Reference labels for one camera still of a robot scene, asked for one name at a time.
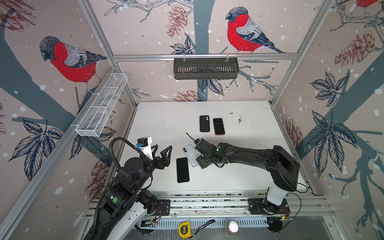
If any pink purple phone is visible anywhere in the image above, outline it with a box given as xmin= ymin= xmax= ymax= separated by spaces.
xmin=213 ymin=118 xmax=226 ymax=136

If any small circuit board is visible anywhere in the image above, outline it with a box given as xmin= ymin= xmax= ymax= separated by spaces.
xmin=140 ymin=220 xmax=157 ymax=229

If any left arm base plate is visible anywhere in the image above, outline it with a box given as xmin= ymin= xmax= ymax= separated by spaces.
xmin=153 ymin=200 xmax=171 ymax=216

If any black wall basket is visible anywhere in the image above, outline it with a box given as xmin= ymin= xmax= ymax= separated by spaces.
xmin=174 ymin=58 xmax=239 ymax=80

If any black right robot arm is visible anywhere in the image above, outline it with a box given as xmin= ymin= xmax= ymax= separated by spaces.
xmin=195 ymin=139 xmax=300 ymax=206

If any white wire mesh basket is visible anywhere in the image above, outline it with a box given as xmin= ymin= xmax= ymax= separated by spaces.
xmin=76 ymin=73 xmax=128 ymax=138

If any white phone face down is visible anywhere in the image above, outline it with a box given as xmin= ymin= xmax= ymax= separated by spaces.
xmin=182 ymin=145 xmax=201 ymax=167

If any black phone case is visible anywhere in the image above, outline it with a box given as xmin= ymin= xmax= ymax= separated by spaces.
xmin=199 ymin=115 xmax=210 ymax=133

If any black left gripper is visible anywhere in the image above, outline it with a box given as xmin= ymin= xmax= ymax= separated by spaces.
xmin=133 ymin=143 xmax=172 ymax=191

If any round silver puck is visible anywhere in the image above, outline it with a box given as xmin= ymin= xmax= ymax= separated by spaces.
xmin=226 ymin=220 xmax=239 ymax=236

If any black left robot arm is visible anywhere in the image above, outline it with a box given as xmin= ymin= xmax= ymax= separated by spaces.
xmin=85 ymin=146 xmax=173 ymax=240

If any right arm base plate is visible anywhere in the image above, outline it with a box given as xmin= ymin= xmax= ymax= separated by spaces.
xmin=248 ymin=198 xmax=291 ymax=216

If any yellow tape measure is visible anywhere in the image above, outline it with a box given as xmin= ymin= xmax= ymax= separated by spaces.
xmin=178 ymin=222 xmax=192 ymax=239

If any black phone face up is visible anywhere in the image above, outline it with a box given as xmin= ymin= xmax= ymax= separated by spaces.
xmin=176 ymin=158 xmax=190 ymax=184

